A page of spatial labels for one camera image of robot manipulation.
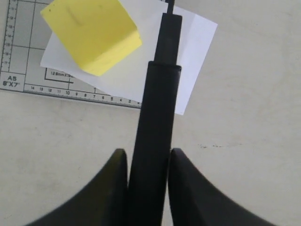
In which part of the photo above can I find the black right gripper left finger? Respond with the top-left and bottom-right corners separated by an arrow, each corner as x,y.
30,149 -> 127,226

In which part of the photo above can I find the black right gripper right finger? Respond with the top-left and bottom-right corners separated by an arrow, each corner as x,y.
168,148 -> 271,226

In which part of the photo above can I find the black cutter blade lever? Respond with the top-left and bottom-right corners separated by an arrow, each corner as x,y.
127,0 -> 182,226

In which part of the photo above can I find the white paper sheet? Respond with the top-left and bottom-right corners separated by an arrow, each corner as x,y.
40,0 -> 217,115

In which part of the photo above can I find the yellow foam cube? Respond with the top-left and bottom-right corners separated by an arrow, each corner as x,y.
40,0 -> 142,76

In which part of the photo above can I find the grey paper cutter base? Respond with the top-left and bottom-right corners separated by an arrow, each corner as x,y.
0,0 -> 141,108

